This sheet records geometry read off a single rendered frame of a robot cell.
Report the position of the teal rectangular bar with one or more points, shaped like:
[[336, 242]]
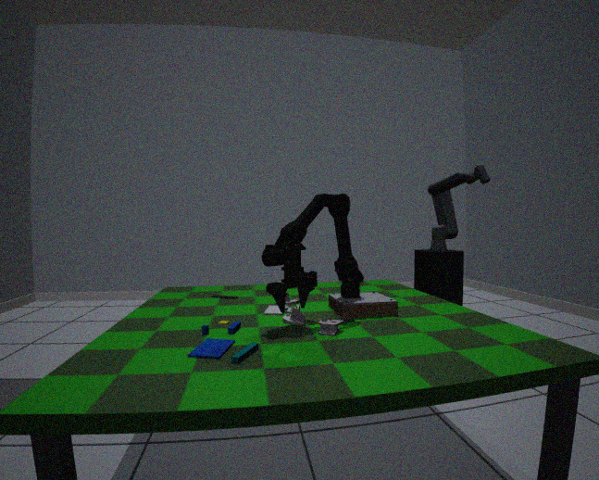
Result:
[[244, 353]]

